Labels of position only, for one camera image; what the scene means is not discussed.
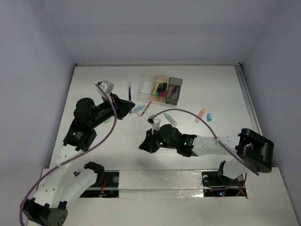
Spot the clear plastic container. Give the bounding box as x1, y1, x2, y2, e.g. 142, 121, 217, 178
137, 73, 155, 101

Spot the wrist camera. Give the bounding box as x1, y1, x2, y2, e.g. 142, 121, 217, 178
95, 80, 114, 95
147, 115, 161, 134

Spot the blue eraser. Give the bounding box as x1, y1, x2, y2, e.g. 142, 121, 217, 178
207, 113, 212, 121

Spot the dark grey plastic container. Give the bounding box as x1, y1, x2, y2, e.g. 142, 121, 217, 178
165, 77, 182, 105

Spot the green glue tube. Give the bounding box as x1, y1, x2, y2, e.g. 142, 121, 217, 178
164, 113, 178, 127

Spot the purple highlighter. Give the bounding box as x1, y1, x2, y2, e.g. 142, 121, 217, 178
159, 83, 163, 97

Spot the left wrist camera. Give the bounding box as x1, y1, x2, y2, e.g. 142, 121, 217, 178
95, 80, 114, 95

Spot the green highlighter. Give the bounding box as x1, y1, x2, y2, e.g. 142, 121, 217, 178
155, 84, 161, 96

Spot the orange plastic container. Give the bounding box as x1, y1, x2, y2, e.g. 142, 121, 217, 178
151, 74, 169, 103

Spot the pink highlighter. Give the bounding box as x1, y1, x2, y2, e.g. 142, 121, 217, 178
161, 82, 167, 97

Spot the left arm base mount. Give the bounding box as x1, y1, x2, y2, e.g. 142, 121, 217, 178
80, 171, 119, 198

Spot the aluminium rail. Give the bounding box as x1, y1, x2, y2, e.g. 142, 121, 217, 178
235, 65, 272, 168

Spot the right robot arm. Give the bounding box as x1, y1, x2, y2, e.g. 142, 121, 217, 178
139, 124, 274, 185

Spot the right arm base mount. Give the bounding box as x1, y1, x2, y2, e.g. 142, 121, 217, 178
201, 161, 247, 197

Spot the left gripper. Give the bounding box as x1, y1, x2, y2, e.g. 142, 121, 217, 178
89, 92, 135, 129

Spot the orange glue tube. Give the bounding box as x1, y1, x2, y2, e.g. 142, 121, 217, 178
195, 108, 206, 123

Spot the blue glue tube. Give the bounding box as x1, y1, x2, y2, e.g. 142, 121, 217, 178
129, 105, 145, 115

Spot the dark purple pen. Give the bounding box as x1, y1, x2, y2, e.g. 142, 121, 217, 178
127, 81, 132, 102

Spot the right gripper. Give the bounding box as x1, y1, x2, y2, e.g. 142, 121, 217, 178
139, 126, 178, 152

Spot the red patterned pen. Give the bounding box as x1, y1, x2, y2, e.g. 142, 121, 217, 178
140, 101, 152, 117

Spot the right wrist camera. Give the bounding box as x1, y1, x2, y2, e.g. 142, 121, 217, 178
147, 115, 161, 134

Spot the red gel pen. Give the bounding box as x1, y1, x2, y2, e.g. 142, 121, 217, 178
168, 85, 179, 99

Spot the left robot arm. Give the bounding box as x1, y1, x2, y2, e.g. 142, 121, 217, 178
21, 94, 135, 226

